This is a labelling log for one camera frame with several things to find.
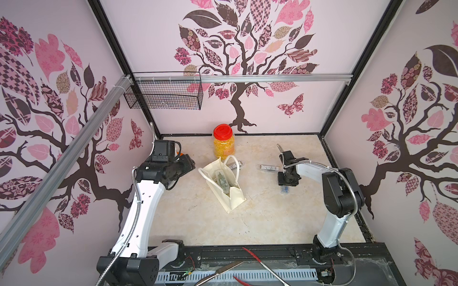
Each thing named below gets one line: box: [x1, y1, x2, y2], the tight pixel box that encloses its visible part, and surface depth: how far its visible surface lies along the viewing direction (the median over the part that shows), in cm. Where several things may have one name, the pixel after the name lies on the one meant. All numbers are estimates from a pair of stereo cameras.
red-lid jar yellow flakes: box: [213, 123, 235, 163], surface depth 102 cm
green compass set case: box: [217, 172, 230, 195], surface depth 89 cm
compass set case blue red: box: [280, 185, 290, 195], surface depth 95 cm
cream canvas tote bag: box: [197, 154, 247, 214], surface depth 88 cm
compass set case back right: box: [259, 164, 280, 171], surface depth 103 cm
